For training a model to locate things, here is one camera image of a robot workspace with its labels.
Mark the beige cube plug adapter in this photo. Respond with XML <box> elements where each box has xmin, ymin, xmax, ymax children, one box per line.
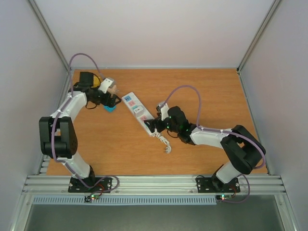
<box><xmin>107</xmin><ymin>84</ymin><xmax>119</xmax><ymax>95</ymax></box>

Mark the blue cube plug adapter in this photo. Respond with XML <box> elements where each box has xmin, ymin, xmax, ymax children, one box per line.
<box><xmin>103</xmin><ymin>106</ymin><xmax>116</xmax><ymax>113</ymax></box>

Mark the yellow cube plug adapter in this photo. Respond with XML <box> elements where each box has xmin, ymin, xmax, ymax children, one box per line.
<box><xmin>93</xmin><ymin>74</ymin><xmax>102</xmax><ymax>88</ymax></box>

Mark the white power strip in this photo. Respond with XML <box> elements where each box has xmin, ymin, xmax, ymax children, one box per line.
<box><xmin>122</xmin><ymin>92</ymin><xmax>172</xmax><ymax>154</ymax></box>

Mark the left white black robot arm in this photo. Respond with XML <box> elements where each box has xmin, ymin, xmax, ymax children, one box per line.
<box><xmin>39</xmin><ymin>72</ymin><xmax>121</xmax><ymax>192</ymax></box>

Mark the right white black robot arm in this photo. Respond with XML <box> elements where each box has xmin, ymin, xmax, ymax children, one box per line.
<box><xmin>144</xmin><ymin>106</ymin><xmax>266</xmax><ymax>193</ymax></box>

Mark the right small circuit board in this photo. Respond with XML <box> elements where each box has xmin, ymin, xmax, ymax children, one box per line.
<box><xmin>216</xmin><ymin>194</ymin><xmax>233</xmax><ymax>201</ymax></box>

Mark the small circuit board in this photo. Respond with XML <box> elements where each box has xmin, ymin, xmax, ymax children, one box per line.
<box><xmin>84</xmin><ymin>194</ymin><xmax>100</xmax><ymax>203</ymax></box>
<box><xmin>216</xmin><ymin>194</ymin><xmax>233</xmax><ymax>201</ymax></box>

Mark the left small circuit board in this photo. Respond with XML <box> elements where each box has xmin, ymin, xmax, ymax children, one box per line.
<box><xmin>84</xmin><ymin>194</ymin><xmax>100</xmax><ymax>203</ymax></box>

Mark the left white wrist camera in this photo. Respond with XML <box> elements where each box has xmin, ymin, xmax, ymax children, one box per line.
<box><xmin>99</xmin><ymin>78</ymin><xmax>116</xmax><ymax>93</ymax></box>

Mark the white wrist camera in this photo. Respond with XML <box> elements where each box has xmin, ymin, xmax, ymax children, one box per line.
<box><xmin>157</xmin><ymin>102</ymin><xmax>169</xmax><ymax>121</ymax></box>
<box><xmin>99</xmin><ymin>78</ymin><xmax>116</xmax><ymax>93</ymax></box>

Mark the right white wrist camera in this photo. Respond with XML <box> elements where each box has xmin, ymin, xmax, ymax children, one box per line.
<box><xmin>157</xmin><ymin>102</ymin><xmax>169</xmax><ymax>121</ymax></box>

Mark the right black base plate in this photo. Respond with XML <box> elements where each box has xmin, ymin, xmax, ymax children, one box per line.
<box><xmin>195</xmin><ymin>175</ymin><xmax>241</xmax><ymax>193</ymax></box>

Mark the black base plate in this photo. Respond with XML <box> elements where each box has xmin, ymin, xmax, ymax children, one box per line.
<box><xmin>195</xmin><ymin>175</ymin><xmax>241</xmax><ymax>193</ymax></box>
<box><xmin>68</xmin><ymin>177</ymin><xmax>114</xmax><ymax>193</ymax></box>

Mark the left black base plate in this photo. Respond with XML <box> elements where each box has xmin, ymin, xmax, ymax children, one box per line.
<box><xmin>68</xmin><ymin>177</ymin><xmax>114</xmax><ymax>193</ymax></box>

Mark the left aluminium frame post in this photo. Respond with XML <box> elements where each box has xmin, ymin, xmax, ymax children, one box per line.
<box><xmin>27</xmin><ymin>0</ymin><xmax>70</xmax><ymax>71</ymax></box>

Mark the aluminium frame post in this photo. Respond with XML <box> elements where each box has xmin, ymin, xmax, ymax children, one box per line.
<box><xmin>236</xmin><ymin>0</ymin><xmax>282</xmax><ymax>75</ymax></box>
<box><xmin>27</xmin><ymin>0</ymin><xmax>70</xmax><ymax>71</ymax></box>

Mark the aluminium front rail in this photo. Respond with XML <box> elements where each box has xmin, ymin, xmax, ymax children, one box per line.
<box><xmin>22</xmin><ymin>174</ymin><xmax>286</xmax><ymax>195</ymax></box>

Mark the right aluminium frame post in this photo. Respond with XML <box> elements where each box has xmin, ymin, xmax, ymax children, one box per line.
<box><xmin>236</xmin><ymin>0</ymin><xmax>282</xmax><ymax>75</ymax></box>

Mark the grey slotted cable duct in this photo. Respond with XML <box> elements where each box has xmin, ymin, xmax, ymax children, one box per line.
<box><xmin>33</xmin><ymin>195</ymin><xmax>217</xmax><ymax>206</ymax></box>

